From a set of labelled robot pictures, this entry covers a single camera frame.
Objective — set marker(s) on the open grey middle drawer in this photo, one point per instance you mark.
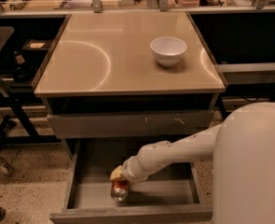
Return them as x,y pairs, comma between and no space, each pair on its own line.
171,196

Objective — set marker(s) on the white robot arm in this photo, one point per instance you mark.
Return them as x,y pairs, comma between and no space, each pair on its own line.
242,149

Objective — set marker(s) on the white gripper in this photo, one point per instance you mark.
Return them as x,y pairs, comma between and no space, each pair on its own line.
128,172

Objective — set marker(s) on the closed grey top drawer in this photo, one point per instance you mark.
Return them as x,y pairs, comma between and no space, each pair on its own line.
126,124

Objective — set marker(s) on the plastic bottle on floor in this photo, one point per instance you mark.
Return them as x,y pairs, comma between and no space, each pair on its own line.
5,167

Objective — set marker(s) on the white bowl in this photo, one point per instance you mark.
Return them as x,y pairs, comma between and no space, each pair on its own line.
168,50

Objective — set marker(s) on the red coke can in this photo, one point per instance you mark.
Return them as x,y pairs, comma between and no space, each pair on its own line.
120,190

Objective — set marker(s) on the grey drawer cabinet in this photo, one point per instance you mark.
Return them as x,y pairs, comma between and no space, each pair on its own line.
103,63

